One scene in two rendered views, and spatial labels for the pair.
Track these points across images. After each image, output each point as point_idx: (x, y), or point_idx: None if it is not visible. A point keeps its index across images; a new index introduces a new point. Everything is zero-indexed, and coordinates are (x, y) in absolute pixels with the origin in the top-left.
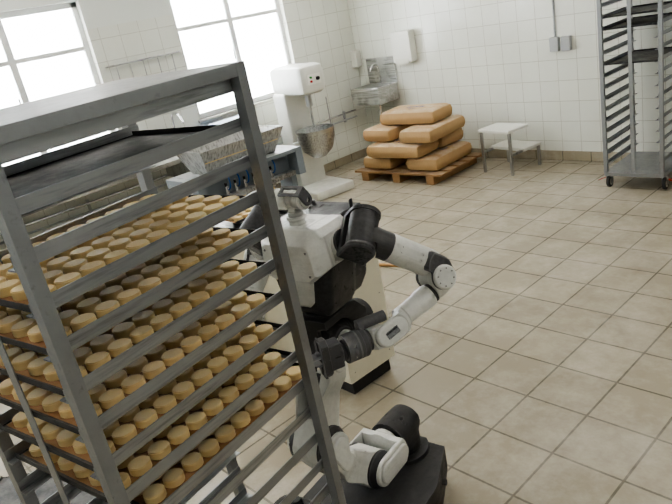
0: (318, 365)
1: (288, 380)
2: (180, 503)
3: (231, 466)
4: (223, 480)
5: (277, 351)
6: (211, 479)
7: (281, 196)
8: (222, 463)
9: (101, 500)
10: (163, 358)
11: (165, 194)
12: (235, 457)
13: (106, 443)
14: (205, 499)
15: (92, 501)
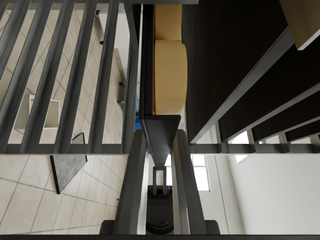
0: (138, 200)
1: (181, 5)
2: (45, 73)
3: (14, 144)
4: (12, 127)
5: (261, 67)
6: (32, 105)
7: None
8: (31, 130)
9: (110, 28)
10: None
11: None
12: (21, 143)
13: None
14: (18, 101)
15: (115, 24)
